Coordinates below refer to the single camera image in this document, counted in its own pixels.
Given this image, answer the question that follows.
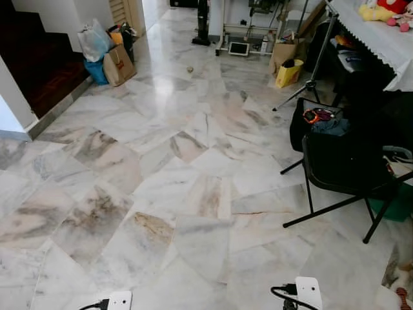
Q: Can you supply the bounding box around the green plastic box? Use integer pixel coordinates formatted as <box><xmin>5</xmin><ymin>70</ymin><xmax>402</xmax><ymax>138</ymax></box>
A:
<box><xmin>369</xmin><ymin>183</ymin><xmax>413</xmax><ymax>223</ymax></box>

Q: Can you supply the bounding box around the black folding chair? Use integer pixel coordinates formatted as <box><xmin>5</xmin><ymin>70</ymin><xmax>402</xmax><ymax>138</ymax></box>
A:
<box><xmin>280</xmin><ymin>129</ymin><xmax>413</xmax><ymax>245</ymax></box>

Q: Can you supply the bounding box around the blue denim cloth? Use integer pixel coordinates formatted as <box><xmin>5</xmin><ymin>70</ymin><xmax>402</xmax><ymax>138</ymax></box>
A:
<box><xmin>312</xmin><ymin>116</ymin><xmax>350</xmax><ymax>136</ymax></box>

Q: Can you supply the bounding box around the orange black headset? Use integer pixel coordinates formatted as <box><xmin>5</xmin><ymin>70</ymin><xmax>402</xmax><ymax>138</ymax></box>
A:
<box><xmin>303</xmin><ymin>108</ymin><xmax>336</xmax><ymax>125</ymax></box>

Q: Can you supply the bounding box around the white tablecloth covered table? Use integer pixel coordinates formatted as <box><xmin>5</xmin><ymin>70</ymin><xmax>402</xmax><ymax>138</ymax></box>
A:
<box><xmin>328</xmin><ymin>0</ymin><xmax>413</xmax><ymax>92</ymax></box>

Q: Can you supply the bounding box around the black fabric bag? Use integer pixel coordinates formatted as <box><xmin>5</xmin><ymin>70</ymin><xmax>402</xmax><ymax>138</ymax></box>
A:
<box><xmin>289</xmin><ymin>97</ymin><xmax>349</xmax><ymax>154</ymax></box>

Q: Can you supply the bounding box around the pink plush toy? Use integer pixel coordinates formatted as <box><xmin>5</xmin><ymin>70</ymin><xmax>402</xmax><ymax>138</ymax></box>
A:
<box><xmin>387</xmin><ymin>3</ymin><xmax>413</xmax><ymax>33</ymax></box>

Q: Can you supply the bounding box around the black tripod stand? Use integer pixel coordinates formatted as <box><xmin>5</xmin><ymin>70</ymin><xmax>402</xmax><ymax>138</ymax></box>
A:
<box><xmin>272</xmin><ymin>2</ymin><xmax>341</xmax><ymax>112</ymax></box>

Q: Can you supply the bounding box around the red dumbbell toy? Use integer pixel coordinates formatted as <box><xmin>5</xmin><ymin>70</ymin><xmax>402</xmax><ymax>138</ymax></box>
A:
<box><xmin>395</xmin><ymin>287</ymin><xmax>412</xmax><ymax>310</ymax></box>

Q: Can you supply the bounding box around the yellow plush toy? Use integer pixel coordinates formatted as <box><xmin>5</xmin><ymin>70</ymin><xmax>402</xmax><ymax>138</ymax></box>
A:
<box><xmin>359</xmin><ymin>3</ymin><xmax>396</xmax><ymax>23</ymax></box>

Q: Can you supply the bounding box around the yellow paper bag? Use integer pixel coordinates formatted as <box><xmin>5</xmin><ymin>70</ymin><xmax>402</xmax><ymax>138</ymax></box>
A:
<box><xmin>276</xmin><ymin>59</ymin><xmax>305</xmax><ymax>89</ymax></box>

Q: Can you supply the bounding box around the red plush toy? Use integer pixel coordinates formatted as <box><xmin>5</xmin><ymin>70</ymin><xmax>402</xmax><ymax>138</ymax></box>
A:
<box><xmin>376</xmin><ymin>0</ymin><xmax>412</xmax><ymax>15</ymax></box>

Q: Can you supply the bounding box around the plain brown paper bag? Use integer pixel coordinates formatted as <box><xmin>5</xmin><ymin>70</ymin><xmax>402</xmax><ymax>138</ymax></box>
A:
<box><xmin>269</xmin><ymin>37</ymin><xmax>308</xmax><ymax>76</ymax></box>

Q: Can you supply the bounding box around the white metal rack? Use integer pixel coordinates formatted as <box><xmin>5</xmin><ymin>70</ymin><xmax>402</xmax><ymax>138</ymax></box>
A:
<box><xmin>216</xmin><ymin>0</ymin><xmax>310</xmax><ymax>54</ymax></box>

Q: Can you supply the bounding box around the black upright vacuum cleaner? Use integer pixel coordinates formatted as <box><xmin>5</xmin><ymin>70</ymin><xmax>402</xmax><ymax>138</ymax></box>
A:
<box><xmin>192</xmin><ymin>0</ymin><xmax>212</xmax><ymax>46</ymax></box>

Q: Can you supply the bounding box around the brown paper bag red print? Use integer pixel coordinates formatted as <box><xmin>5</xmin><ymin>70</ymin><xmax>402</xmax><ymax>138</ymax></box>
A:
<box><xmin>103</xmin><ymin>44</ymin><xmax>137</xmax><ymax>87</ymax></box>

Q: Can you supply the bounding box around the black shopping bag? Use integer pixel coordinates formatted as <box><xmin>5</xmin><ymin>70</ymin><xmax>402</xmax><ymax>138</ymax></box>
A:
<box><xmin>106</xmin><ymin>23</ymin><xmax>137</xmax><ymax>63</ymax></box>

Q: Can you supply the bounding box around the wooden louvre door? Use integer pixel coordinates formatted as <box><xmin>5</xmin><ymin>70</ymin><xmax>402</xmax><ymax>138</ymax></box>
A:
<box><xmin>108</xmin><ymin>0</ymin><xmax>146</xmax><ymax>36</ymax></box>

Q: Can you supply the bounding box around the blue bag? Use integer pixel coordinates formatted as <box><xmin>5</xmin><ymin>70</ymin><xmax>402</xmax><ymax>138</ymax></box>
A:
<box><xmin>84</xmin><ymin>59</ymin><xmax>109</xmax><ymax>86</ymax></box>

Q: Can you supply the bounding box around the white plastic bag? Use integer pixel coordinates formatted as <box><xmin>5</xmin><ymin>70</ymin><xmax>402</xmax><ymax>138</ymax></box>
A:
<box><xmin>78</xmin><ymin>18</ymin><xmax>116</xmax><ymax>63</ymax></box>

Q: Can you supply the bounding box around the dark red staircase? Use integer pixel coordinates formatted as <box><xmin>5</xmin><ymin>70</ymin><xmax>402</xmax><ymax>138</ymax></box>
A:
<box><xmin>0</xmin><ymin>0</ymin><xmax>91</xmax><ymax>118</ymax></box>

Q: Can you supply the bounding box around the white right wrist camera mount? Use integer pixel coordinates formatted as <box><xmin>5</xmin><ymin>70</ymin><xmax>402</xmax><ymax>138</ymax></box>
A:
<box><xmin>295</xmin><ymin>276</ymin><xmax>323</xmax><ymax>310</ymax></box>

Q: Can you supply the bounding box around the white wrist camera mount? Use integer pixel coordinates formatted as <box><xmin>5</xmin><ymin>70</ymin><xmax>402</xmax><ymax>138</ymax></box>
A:
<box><xmin>295</xmin><ymin>276</ymin><xmax>323</xmax><ymax>310</ymax></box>
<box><xmin>107</xmin><ymin>291</ymin><xmax>133</xmax><ymax>310</ymax></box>

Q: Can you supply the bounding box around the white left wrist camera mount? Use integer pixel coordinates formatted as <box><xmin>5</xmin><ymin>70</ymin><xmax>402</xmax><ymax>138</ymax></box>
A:
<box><xmin>107</xmin><ymin>291</ymin><xmax>133</xmax><ymax>310</ymax></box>

